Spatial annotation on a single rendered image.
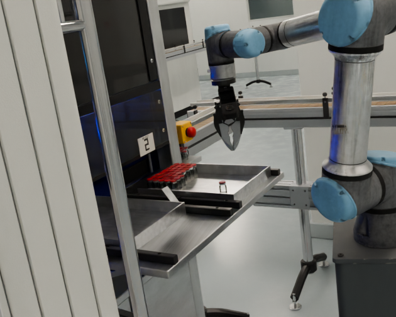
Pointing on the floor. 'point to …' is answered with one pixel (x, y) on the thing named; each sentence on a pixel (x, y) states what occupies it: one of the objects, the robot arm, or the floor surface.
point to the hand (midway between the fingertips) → (232, 146)
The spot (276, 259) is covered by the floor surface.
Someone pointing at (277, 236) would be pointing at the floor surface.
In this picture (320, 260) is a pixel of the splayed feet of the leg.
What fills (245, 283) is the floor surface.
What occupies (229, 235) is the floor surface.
